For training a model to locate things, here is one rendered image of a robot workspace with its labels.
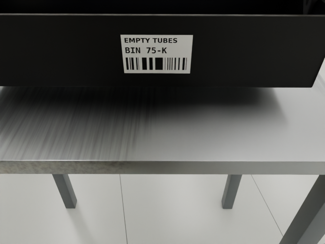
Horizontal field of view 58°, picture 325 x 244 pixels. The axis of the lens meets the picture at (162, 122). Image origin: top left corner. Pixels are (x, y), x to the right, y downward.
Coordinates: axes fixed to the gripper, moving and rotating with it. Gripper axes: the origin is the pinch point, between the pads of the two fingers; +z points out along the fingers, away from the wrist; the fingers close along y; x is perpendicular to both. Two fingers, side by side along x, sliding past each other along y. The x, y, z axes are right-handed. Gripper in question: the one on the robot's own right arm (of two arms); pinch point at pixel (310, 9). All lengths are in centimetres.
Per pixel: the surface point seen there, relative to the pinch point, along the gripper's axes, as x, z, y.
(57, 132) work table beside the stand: 14.1, 12.0, 38.1
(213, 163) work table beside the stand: 19.5, 12.6, 15.8
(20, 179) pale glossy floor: -35, 93, 88
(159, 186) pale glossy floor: -31, 93, 24
